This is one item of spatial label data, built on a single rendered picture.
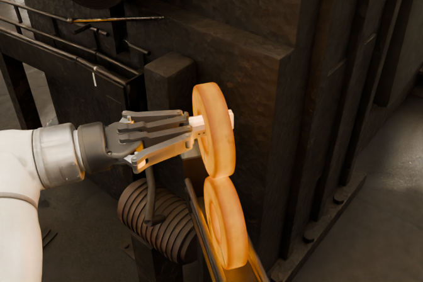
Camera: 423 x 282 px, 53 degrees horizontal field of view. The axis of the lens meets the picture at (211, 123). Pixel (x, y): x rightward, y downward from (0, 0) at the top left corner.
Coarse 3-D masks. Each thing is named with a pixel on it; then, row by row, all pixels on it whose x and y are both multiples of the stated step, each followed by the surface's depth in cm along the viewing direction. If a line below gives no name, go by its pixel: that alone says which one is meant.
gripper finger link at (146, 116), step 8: (128, 112) 69; (136, 112) 69; (144, 112) 69; (152, 112) 69; (160, 112) 69; (168, 112) 69; (176, 112) 69; (136, 120) 69; (144, 120) 69; (152, 120) 69
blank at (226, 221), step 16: (208, 192) 72; (224, 192) 66; (208, 208) 74; (224, 208) 64; (240, 208) 65; (208, 224) 77; (224, 224) 64; (240, 224) 64; (224, 240) 66; (240, 240) 64; (224, 256) 68; (240, 256) 65
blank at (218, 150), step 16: (192, 96) 72; (208, 96) 63; (208, 112) 62; (224, 112) 62; (208, 128) 63; (224, 128) 62; (208, 144) 65; (224, 144) 62; (208, 160) 68; (224, 160) 63; (224, 176) 67
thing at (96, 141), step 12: (84, 132) 62; (96, 132) 62; (108, 132) 66; (132, 132) 65; (84, 144) 61; (96, 144) 61; (108, 144) 63; (120, 144) 63; (132, 144) 63; (84, 156) 61; (96, 156) 61; (108, 156) 62; (120, 156) 62; (96, 168) 62; (108, 168) 63
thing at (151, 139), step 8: (176, 128) 65; (184, 128) 65; (192, 128) 65; (120, 136) 63; (128, 136) 63; (136, 136) 64; (144, 136) 64; (152, 136) 64; (160, 136) 64; (168, 136) 65; (176, 136) 65; (152, 144) 65; (192, 144) 67
